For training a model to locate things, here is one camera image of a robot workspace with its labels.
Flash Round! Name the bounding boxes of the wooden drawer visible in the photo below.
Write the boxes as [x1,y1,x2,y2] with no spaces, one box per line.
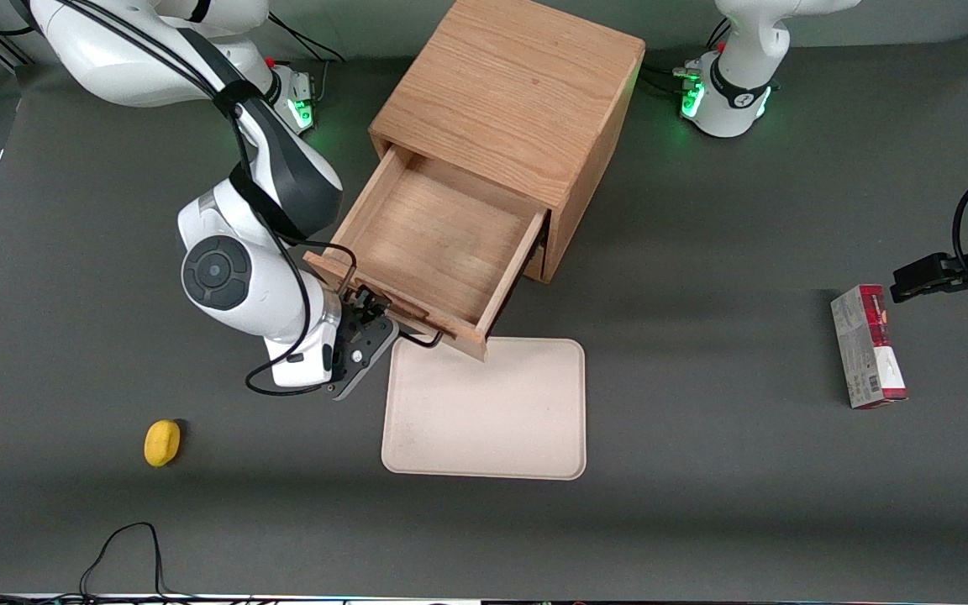
[303,145,550,362]

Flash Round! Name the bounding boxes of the wooden drawer cabinet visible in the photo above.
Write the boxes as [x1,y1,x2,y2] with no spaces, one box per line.
[368,0,646,284]

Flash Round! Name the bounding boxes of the red plaid cardboard box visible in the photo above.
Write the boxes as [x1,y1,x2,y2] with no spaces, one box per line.
[830,284,909,410]

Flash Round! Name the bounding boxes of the beige plastic tray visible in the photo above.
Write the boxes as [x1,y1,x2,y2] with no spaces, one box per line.
[381,336,587,481]

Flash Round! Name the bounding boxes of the yellow lemon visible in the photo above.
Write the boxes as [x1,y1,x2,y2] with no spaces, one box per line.
[144,419,183,468]

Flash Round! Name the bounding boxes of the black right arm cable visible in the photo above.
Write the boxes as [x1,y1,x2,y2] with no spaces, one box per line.
[55,0,445,397]

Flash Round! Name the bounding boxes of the black looped table cable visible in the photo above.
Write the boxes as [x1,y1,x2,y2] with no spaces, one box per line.
[0,522,199,605]

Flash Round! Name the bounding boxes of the black right base cable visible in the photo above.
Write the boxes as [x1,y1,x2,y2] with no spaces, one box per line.
[268,12,347,66]

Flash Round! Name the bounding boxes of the black base cable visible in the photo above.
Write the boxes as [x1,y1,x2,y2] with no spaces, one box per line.
[268,12,347,66]
[642,64,703,95]

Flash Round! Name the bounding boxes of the black left base cable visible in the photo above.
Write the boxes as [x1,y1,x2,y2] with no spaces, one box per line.
[642,64,703,95]

